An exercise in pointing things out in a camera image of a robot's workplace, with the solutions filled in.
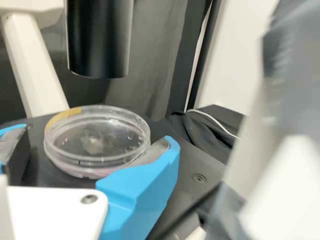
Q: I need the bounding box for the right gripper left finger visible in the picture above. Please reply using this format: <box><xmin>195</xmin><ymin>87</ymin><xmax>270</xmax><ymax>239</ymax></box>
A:
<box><xmin>0</xmin><ymin>123</ymin><xmax>32</xmax><ymax>187</ymax></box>

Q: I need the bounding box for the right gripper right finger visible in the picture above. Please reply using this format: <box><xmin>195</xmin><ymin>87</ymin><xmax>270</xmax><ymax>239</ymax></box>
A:
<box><xmin>95</xmin><ymin>135</ymin><xmax>182</xmax><ymax>240</ymax></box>

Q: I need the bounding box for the petri dish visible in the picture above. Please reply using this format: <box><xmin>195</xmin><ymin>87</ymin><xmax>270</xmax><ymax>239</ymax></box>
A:
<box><xmin>43</xmin><ymin>104</ymin><xmax>152</xmax><ymax>180</ymax></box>

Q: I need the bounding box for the cream microscope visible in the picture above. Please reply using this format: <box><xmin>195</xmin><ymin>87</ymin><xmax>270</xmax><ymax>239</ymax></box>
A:
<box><xmin>0</xmin><ymin>0</ymin><xmax>241</xmax><ymax>240</ymax></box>

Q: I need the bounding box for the white pipette stand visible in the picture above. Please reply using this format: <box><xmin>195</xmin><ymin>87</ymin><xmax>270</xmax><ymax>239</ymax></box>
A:
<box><xmin>223</xmin><ymin>0</ymin><xmax>320</xmax><ymax>240</ymax></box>

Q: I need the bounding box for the white cable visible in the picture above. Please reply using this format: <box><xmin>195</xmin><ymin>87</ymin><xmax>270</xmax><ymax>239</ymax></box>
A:
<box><xmin>185</xmin><ymin>108</ymin><xmax>241</xmax><ymax>140</ymax></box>

